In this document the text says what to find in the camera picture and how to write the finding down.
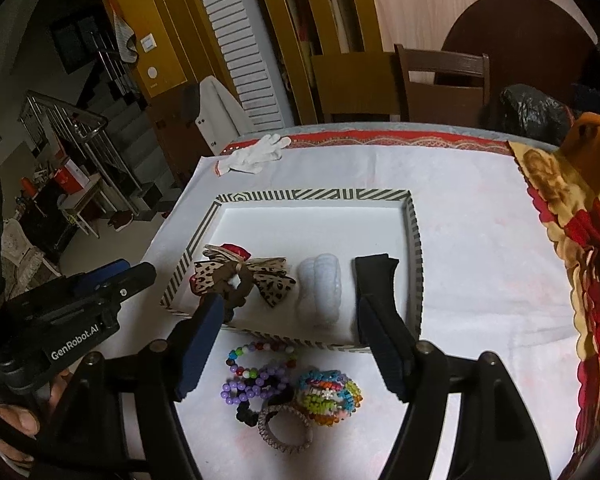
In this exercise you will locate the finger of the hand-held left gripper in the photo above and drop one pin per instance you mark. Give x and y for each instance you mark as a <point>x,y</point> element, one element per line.
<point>102,272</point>
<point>130,282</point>

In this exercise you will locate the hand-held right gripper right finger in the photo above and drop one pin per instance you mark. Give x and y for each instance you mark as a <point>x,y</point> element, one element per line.
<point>385,355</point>

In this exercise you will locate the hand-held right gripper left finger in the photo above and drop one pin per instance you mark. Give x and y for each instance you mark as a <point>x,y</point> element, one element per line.
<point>198,355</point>

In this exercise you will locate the striped rim white tray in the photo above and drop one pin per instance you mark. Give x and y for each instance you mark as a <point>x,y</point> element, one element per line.
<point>305,225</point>

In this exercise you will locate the person's left hand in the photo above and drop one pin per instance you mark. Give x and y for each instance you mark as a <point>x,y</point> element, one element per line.
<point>15,417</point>

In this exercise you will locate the black scrunchie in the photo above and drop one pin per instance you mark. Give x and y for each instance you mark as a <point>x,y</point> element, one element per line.
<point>245,414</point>

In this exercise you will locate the small white side table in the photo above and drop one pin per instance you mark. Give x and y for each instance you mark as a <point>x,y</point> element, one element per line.
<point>82,200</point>

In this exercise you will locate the black headband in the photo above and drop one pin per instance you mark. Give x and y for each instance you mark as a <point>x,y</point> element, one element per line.
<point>375,275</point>

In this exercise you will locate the white ornate armchair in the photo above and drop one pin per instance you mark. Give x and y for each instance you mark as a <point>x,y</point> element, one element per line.
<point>22,255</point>

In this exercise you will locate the pale blue hair claw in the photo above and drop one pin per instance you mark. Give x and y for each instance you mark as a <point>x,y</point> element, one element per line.
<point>320,287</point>

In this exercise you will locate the red box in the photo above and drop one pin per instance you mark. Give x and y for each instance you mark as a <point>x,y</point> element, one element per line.
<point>70,175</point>

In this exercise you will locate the leopard bow brown scrunchie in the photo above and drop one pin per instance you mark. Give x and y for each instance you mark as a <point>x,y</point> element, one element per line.
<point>275,285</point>

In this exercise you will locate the red hair clip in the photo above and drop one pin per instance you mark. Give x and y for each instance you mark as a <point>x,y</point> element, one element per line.
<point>235,250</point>

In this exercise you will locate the white table cloth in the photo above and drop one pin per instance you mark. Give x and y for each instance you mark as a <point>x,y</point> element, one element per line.
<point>480,260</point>

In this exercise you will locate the metal stair railing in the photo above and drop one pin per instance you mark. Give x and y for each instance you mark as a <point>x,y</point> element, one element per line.
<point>95,130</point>

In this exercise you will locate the white work glove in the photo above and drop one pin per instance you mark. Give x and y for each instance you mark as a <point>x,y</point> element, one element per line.
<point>252,155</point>

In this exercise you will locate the white jacket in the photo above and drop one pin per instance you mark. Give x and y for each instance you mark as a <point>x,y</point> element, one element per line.
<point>222,115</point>

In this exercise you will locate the red patterned table cloth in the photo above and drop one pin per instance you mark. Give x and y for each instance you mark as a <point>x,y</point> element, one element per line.
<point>380,138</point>

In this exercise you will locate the dark framed picture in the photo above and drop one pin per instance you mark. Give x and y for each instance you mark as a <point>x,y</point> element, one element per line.
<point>75,42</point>

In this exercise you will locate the hanging checked cloth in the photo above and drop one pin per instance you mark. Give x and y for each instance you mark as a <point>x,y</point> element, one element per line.
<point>125,35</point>

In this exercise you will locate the printed floral blanket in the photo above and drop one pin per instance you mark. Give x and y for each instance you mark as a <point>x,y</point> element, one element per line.
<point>590,230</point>

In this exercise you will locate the white louvred door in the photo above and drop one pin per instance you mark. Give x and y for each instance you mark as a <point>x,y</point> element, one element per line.
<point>240,50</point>

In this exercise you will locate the light wooden chair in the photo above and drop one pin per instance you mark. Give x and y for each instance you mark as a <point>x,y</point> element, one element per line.
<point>350,80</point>

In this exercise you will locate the black plastic bag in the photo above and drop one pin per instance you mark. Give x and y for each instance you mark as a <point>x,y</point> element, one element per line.
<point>530,110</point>

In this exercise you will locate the dark wooden chair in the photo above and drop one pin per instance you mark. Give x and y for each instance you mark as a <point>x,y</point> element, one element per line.
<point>445,62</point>

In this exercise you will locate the round dark wooden table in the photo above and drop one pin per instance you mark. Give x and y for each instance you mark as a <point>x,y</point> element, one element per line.
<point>525,30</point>

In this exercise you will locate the white wall switch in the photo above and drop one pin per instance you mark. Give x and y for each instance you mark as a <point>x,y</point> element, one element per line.
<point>148,42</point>

